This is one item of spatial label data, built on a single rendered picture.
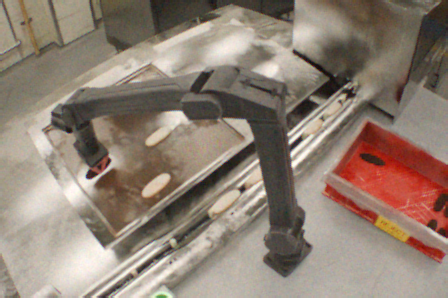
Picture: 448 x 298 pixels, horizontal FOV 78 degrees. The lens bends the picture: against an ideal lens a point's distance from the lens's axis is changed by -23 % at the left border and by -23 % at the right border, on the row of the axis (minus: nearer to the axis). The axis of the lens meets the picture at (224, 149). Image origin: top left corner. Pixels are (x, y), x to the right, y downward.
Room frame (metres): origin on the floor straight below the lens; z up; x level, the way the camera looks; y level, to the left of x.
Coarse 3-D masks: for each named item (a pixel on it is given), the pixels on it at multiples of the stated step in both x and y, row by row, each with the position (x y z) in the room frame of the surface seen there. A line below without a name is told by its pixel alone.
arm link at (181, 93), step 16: (160, 80) 0.52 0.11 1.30; (176, 80) 0.50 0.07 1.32; (192, 80) 0.48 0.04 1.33; (80, 96) 0.59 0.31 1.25; (96, 96) 0.56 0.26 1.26; (112, 96) 0.53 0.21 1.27; (128, 96) 0.51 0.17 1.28; (144, 96) 0.50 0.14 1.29; (160, 96) 0.49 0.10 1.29; (176, 96) 0.47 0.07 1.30; (192, 96) 0.44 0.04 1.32; (208, 96) 0.43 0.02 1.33; (80, 112) 0.56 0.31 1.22; (96, 112) 0.55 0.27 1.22; (112, 112) 0.54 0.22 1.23; (128, 112) 0.52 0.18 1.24; (144, 112) 0.50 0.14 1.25; (192, 112) 0.43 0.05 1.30; (208, 112) 0.42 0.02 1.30
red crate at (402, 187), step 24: (360, 144) 0.79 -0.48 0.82; (360, 168) 0.68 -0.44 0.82; (384, 168) 0.67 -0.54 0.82; (408, 168) 0.65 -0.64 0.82; (336, 192) 0.57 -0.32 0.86; (384, 192) 0.57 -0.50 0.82; (408, 192) 0.55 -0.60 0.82; (432, 192) 0.54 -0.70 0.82; (432, 216) 0.44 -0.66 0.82; (408, 240) 0.37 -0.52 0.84
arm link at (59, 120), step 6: (54, 108) 0.64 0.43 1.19; (60, 108) 0.64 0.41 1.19; (54, 114) 0.63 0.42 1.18; (60, 114) 0.61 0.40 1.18; (66, 114) 0.56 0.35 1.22; (72, 114) 0.57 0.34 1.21; (54, 120) 0.62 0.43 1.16; (60, 120) 0.62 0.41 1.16; (66, 120) 0.57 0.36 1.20; (72, 120) 0.56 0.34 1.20; (54, 126) 0.62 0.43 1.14; (60, 126) 0.61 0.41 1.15; (66, 126) 0.61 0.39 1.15; (72, 126) 0.57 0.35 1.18; (78, 126) 0.58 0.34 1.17; (66, 132) 0.60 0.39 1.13; (72, 132) 0.62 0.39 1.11
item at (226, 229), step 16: (352, 112) 0.92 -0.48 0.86; (336, 128) 0.83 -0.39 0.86; (320, 144) 0.76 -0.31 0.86; (304, 160) 0.70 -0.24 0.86; (256, 192) 0.60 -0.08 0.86; (240, 208) 0.54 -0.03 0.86; (256, 208) 0.54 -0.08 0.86; (224, 224) 0.50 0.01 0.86; (240, 224) 0.49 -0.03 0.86; (208, 240) 0.45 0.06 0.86; (224, 240) 0.45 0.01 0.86; (176, 256) 0.40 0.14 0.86; (192, 256) 0.40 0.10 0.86; (208, 256) 0.41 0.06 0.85; (160, 272) 0.35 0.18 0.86; (176, 272) 0.35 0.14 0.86; (192, 272) 0.37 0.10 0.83; (144, 288) 0.31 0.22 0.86
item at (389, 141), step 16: (368, 128) 0.80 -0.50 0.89; (384, 128) 0.76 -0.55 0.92; (352, 144) 0.70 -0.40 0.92; (384, 144) 0.74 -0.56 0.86; (400, 144) 0.70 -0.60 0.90; (416, 144) 0.67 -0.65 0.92; (336, 160) 0.64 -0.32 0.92; (400, 160) 0.69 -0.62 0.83; (416, 160) 0.65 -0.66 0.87; (432, 160) 0.61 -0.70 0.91; (336, 176) 0.58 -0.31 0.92; (432, 176) 0.59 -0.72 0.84; (352, 192) 0.52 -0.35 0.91; (368, 208) 0.48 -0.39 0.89; (384, 208) 0.45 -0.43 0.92; (400, 224) 0.40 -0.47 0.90; (416, 224) 0.38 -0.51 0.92; (432, 240) 0.32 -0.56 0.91
